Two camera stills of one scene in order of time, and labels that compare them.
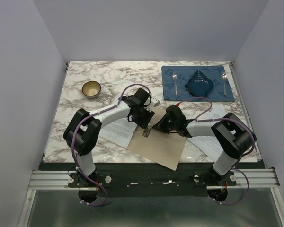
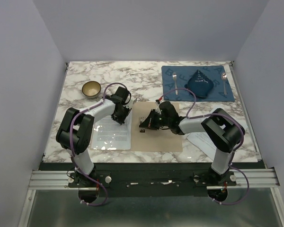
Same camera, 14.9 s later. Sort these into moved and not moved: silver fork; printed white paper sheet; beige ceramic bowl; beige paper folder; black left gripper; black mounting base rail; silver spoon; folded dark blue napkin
Moved: printed white paper sheet; beige paper folder; black left gripper
Not moved: folded dark blue napkin; silver fork; beige ceramic bowl; black mounting base rail; silver spoon
